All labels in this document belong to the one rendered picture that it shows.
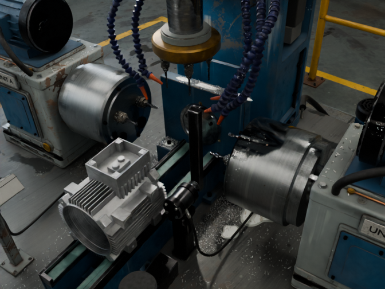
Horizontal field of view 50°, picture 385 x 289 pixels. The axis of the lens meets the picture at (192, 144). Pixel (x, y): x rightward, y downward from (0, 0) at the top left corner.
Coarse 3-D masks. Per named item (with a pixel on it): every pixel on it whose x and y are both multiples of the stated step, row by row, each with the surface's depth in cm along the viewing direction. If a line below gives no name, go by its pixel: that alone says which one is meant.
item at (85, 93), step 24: (72, 72) 132; (96, 72) 128; (120, 72) 128; (72, 96) 127; (96, 96) 123; (120, 96) 126; (72, 120) 130; (96, 120) 123; (120, 120) 125; (144, 120) 140
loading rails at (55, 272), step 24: (168, 168) 130; (216, 168) 135; (168, 192) 134; (144, 240) 110; (48, 264) 102; (72, 264) 104; (96, 264) 113; (120, 264) 103; (144, 264) 114; (48, 288) 102; (72, 288) 107; (96, 288) 98
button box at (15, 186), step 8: (8, 176) 104; (16, 176) 105; (0, 184) 102; (8, 184) 104; (16, 184) 105; (0, 192) 102; (8, 192) 103; (16, 192) 104; (0, 200) 102; (8, 200) 103
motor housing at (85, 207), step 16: (80, 192) 96; (96, 192) 95; (112, 192) 96; (128, 192) 99; (160, 192) 105; (64, 208) 99; (80, 208) 94; (96, 208) 93; (112, 208) 96; (128, 208) 97; (144, 208) 101; (160, 208) 107; (80, 224) 106; (96, 224) 108; (112, 224) 95; (144, 224) 103; (80, 240) 105; (96, 240) 105; (112, 240) 94; (128, 240) 99
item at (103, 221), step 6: (150, 174) 103; (156, 174) 103; (150, 180) 104; (60, 198) 97; (66, 198) 97; (66, 204) 97; (102, 216) 92; (102, 222) 91; (108, 222) 92; (102, 228) 93; (72, 234) 105; (108, 258) 100; (114, 258) 99
